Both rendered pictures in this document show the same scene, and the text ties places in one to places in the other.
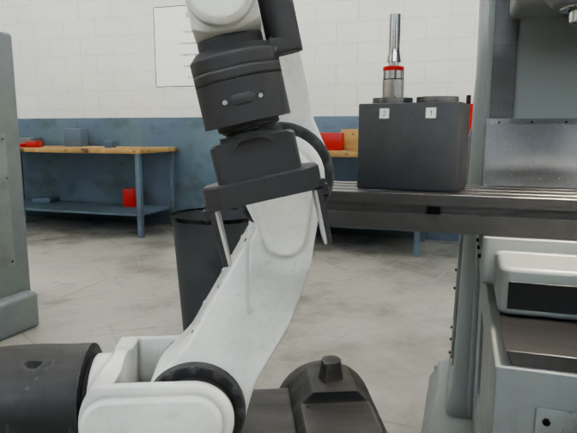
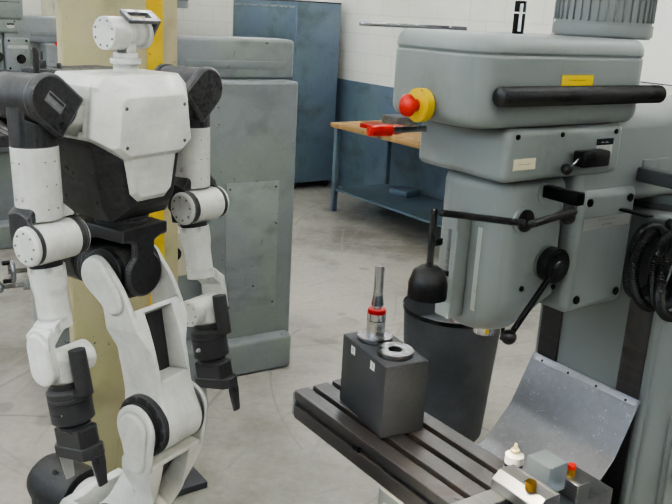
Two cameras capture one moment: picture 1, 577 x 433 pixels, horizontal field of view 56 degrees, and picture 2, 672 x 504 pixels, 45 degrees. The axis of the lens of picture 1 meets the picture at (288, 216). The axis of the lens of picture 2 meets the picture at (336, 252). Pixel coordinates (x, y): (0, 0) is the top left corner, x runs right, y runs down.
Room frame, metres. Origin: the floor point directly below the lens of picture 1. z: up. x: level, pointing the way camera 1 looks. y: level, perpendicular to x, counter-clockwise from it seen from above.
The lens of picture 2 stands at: (-0.34, -1.27, 1.91)
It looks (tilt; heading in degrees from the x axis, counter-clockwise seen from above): 16 degrees down; 36
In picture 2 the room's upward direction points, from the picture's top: 3 degrees clockwise
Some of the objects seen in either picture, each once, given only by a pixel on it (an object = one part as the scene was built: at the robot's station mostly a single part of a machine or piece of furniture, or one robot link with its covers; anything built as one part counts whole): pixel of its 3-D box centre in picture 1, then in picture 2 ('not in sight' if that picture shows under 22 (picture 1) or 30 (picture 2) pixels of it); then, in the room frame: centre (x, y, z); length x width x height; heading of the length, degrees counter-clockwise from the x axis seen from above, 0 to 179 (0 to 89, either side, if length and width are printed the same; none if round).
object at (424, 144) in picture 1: (413, 143); (382, 378); (1.24, -0.28, 1.04); 0.22 x 0.12 x 0.20; 63
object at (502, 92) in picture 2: not in sight; (584, 95); (1.13, -0.73, 1.79); 0.45 x 0.04 x 0.04; 162
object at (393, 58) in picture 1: (394, 40); (378, 287); (1.26, -0.23, 1.26); 0.03 x 0.03 x 0.11
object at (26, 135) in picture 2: not in sight; (26, 109); (0.55, 0.13, 1.70); 0.12 x 0.09 x 0.14; 95
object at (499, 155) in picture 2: not in sight; (520, 142); (1.18, -0.60, 1.68); 0.34 x 0.24 x 0.10; 162
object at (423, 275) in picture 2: not in sight; (428, 280); (0.89, -0.58, 1.45); 0.07 x 0.07 x 0.06
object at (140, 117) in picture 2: not in sight; (107, 133); (0.77, 0.17, 1.63); 0.34 x 0.30 x 0.36; 4
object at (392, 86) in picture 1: (392, 84); (376, 323); (1.26, -0.23, 1.17); 0.05 x 0.05 x 0.06
